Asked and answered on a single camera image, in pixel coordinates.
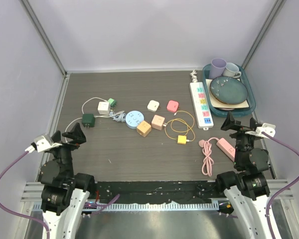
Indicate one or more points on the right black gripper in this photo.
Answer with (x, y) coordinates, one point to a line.
(230, 122)

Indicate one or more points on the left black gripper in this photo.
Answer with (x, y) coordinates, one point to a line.
(77, 136)

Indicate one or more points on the dark green cube socket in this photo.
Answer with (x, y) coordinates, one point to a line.
(88, 120)

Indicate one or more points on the white multicolour power strip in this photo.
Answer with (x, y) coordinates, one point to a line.
(200, 104)

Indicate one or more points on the orange cube socket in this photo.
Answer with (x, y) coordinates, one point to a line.
(144, 128)

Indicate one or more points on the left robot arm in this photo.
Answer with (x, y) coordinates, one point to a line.
(64, 193)

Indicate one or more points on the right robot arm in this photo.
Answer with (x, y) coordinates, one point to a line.
(246, 187)

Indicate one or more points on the green plug adapter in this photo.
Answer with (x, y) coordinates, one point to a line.
(112, 102)

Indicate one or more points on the pink power strip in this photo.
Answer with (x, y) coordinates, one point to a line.
(227, 148)

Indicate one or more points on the cream square plate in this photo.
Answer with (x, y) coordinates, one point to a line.
(217, 104)

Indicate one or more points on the dark blue plate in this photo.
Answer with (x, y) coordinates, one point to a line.
(228, 90)

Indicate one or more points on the white cube socket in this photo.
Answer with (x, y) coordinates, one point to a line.
(104, 108)

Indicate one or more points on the grey blue mug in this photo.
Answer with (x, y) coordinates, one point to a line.
(232, 70)

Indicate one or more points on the yellow charger block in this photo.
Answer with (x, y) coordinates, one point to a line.
(182, 139)

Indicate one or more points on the purple cup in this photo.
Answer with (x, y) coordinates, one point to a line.
(217, 68)

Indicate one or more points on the round light blue socket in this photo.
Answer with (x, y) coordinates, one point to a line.
(133, 119)

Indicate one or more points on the red pink flat charger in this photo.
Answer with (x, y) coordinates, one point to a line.
(172, 106)

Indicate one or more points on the pink cube socket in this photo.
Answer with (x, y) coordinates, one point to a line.
(158, 122)

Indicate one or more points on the white flat charger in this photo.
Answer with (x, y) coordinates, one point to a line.
(153, 106)

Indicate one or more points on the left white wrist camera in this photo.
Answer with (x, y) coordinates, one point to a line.
(42, 143)

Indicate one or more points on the black mounting base plate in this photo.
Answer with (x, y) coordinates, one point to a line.
(158, 192)

